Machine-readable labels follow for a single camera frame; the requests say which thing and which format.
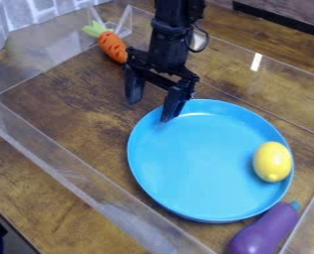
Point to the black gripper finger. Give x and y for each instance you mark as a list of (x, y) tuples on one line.
[(174, 101), (134, 84)]

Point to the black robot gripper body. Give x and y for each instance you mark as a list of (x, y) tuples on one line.
[(166, 54)]

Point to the blue round plate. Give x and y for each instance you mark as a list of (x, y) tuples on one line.
[(191, 162)]

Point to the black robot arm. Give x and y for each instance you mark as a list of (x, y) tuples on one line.
[(186, 12)]

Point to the purple toy eggplant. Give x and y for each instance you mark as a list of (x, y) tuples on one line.
[(262, 235)]

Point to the orange toy carrot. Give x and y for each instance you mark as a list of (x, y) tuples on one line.
[(107, 41)]

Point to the yellow toy lemon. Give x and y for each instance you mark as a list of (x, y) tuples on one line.
[(272, 162)]

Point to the white grid curtain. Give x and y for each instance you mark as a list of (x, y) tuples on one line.
[(21, 13)]

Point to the clear acrylic enclosure wall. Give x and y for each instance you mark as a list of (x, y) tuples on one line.
[(68, 194)]

